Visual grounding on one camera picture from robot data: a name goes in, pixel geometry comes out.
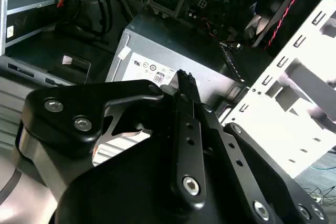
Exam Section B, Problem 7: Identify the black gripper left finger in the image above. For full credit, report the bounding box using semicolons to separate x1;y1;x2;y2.
15;69;208;211

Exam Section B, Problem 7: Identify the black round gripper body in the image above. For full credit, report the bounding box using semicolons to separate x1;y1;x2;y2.
54;125;255;224

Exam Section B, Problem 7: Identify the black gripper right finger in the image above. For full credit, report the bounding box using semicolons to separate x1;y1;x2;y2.
186;71;330;224

